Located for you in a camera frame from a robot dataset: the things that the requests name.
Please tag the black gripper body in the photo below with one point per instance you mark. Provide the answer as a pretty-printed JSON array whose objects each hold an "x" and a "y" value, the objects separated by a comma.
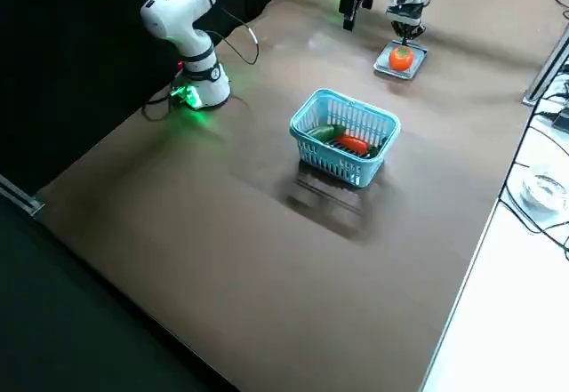
[{"x": 404, "y": 13}]

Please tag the orange toy tomato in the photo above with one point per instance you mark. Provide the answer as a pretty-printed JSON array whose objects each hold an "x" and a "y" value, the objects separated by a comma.
[{"x": 401, "y": 58}]

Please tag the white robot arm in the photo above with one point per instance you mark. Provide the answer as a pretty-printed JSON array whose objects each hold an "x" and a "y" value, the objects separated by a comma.
[{"x": 178, "y": 14}]

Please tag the silver kitchen scale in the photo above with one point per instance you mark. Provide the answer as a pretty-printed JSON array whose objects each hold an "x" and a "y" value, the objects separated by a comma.
[{"x": 420, "y": 61}]

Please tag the light blue plastic basket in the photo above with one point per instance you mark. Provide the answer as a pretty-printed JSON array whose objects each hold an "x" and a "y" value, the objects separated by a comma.
[{"x": 338, "y": 167}]

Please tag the green toy cucumber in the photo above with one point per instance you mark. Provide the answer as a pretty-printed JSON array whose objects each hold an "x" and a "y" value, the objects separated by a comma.
[
  {"x": 320, "y": 133},
  {"x": 338, "y": 130}
]

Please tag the orange toy carrot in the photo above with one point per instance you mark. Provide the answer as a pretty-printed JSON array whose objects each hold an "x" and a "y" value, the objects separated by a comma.
[{"x": 353, "y": 143}]

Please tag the black desk device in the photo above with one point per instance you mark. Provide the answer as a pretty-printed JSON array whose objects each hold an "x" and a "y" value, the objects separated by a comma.
[{"x": 562, "y": 121}]

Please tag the clear glass bowl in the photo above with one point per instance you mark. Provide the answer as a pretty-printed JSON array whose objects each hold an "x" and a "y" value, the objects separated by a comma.
[{"x": 544, "y": 187}]

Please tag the white side desk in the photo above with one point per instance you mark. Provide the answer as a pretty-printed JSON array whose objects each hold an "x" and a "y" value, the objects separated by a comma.
[{"x": 511, "y": 321}]

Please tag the aluminium frame post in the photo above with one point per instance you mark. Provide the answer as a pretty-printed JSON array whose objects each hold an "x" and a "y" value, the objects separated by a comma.
[{"x": 544, "y": 67}]

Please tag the aluminium frame profile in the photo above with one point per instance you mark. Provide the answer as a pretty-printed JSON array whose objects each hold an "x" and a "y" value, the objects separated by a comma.
[{"x": 22, "y": 196}]

